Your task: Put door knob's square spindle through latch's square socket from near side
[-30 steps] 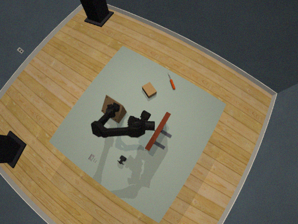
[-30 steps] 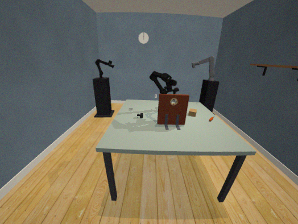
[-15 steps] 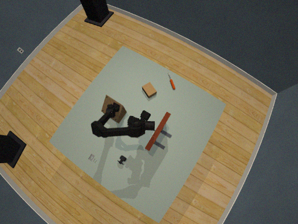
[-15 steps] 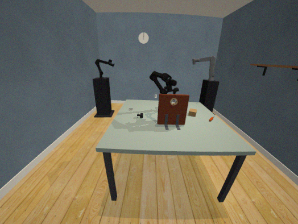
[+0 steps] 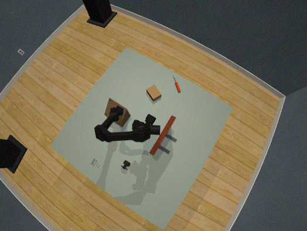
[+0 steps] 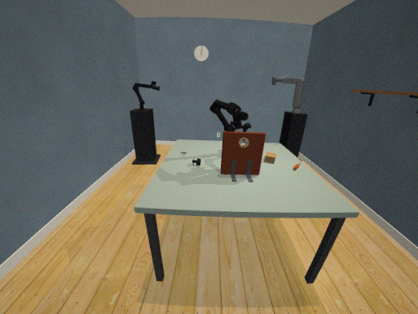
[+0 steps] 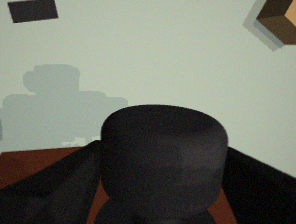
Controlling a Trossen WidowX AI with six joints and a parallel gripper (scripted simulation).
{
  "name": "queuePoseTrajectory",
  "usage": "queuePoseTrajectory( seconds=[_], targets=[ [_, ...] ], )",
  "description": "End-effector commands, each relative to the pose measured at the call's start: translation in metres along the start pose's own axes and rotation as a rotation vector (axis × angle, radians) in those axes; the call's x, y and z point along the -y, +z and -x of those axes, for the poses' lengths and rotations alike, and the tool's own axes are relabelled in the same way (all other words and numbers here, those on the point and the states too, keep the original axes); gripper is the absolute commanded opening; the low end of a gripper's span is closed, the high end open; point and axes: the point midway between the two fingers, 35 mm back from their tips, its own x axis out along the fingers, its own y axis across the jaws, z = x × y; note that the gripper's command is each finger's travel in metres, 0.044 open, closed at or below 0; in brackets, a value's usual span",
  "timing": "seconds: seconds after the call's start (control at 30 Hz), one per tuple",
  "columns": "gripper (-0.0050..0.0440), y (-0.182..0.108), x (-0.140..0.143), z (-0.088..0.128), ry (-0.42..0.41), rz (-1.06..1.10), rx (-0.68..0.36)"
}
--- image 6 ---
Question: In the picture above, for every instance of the brown wooden door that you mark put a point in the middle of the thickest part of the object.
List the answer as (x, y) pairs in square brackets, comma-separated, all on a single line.
[(233, 150)]

